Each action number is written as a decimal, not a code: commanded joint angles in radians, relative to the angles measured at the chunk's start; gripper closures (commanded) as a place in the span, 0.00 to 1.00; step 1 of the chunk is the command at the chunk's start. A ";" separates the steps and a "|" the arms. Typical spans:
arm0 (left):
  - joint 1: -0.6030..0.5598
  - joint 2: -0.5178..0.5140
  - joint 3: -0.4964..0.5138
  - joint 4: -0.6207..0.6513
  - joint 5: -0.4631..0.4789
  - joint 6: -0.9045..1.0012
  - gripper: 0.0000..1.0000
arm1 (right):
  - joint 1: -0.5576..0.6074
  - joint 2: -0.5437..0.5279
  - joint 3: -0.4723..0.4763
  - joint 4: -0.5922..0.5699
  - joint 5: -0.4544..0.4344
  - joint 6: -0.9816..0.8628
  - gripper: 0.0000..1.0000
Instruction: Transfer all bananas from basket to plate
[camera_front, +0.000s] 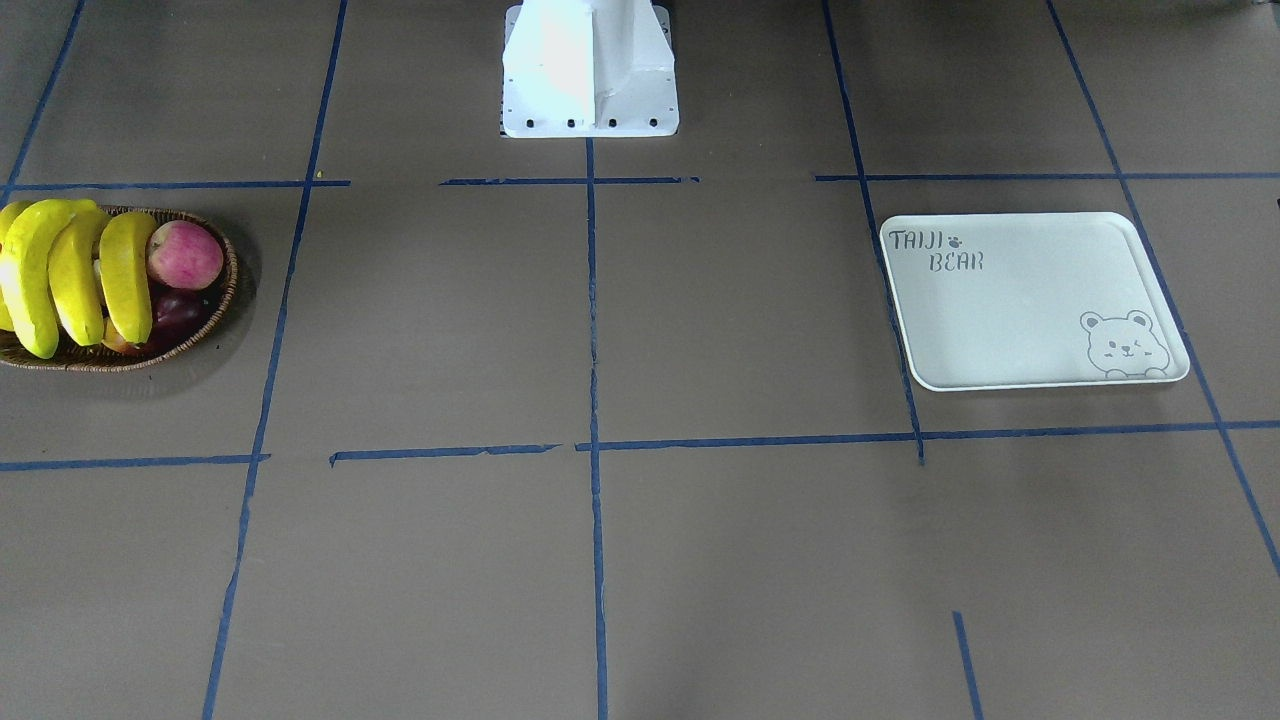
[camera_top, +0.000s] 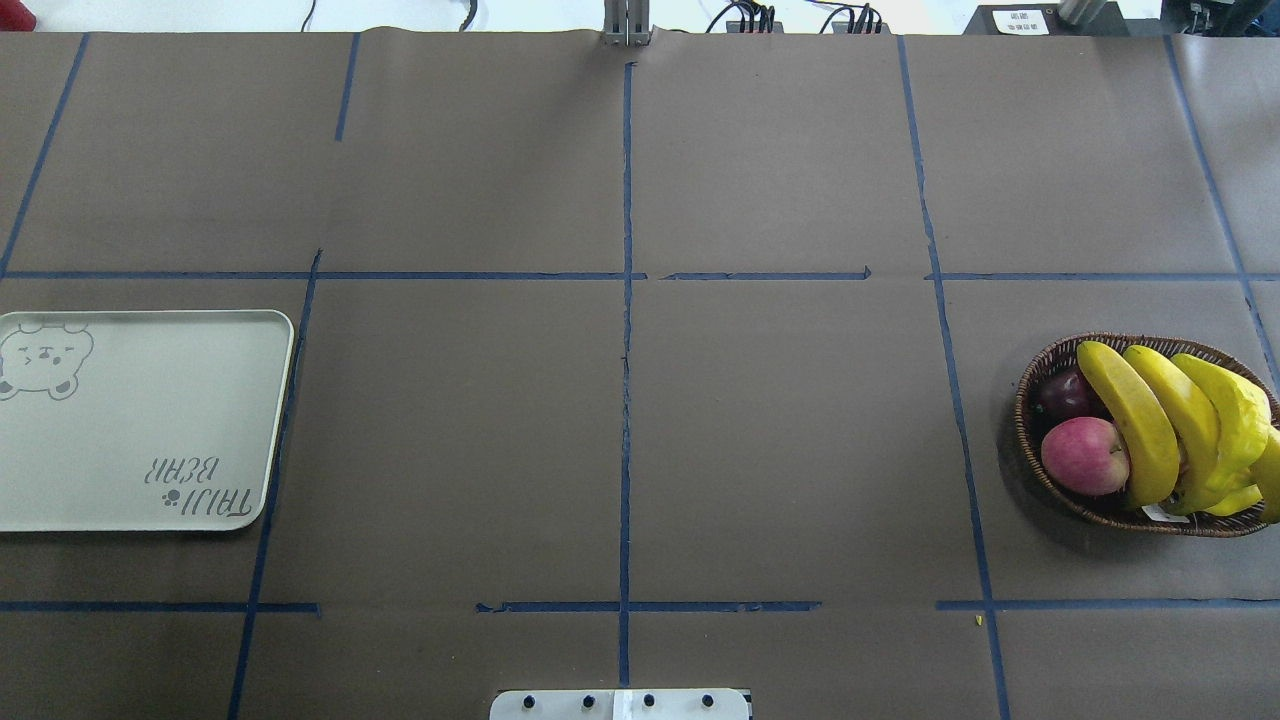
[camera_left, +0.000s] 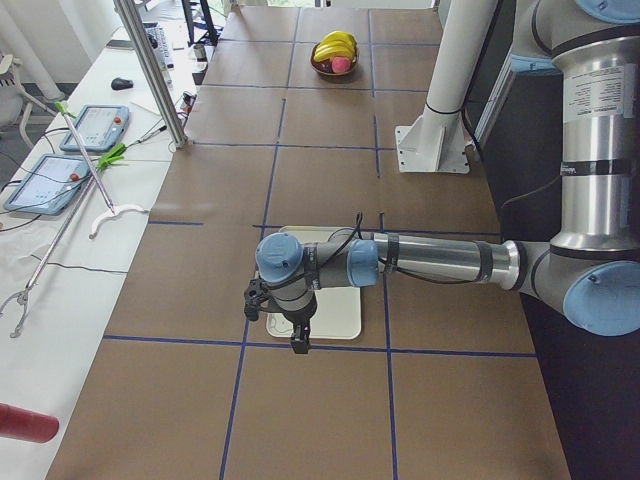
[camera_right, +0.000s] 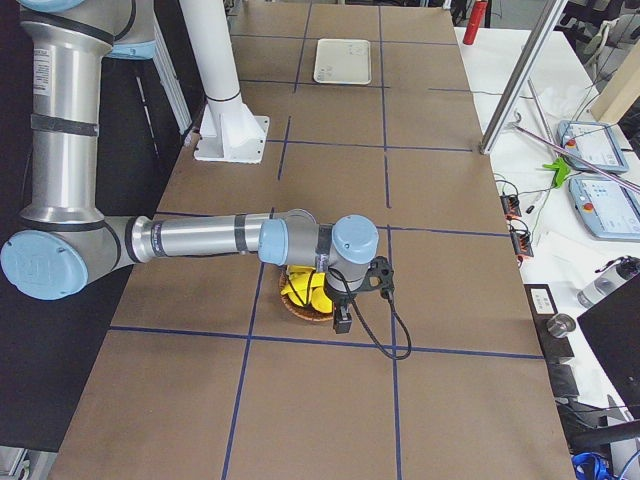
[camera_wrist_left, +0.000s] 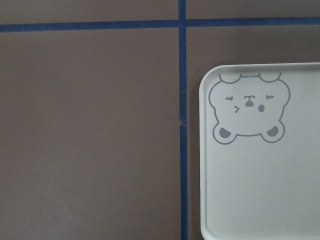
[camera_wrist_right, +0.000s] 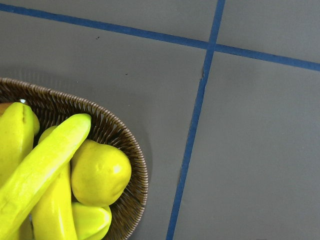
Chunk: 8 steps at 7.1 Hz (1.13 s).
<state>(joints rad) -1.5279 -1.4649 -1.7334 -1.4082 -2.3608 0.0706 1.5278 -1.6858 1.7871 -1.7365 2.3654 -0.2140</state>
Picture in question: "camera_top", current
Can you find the black box with label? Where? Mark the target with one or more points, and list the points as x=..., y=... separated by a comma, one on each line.
x=1043, y=19

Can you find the dark red mango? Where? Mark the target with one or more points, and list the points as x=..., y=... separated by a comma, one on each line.
x=1067, y=395

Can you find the aluminium frame post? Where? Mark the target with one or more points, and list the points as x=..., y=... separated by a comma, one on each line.
x=627, y=23

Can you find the white bear tray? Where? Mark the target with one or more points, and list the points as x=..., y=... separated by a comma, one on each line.
x=140, y=421

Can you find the brown wicker basket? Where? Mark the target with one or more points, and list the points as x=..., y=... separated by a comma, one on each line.
x=1020, y=448

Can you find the pink red apple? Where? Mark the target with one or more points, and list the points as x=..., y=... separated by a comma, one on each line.
x=1086, y=455

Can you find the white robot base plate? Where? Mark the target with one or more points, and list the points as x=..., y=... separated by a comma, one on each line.
x=622, y=703

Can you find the red cylinder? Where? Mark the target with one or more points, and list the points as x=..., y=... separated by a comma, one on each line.
x=16, y=17

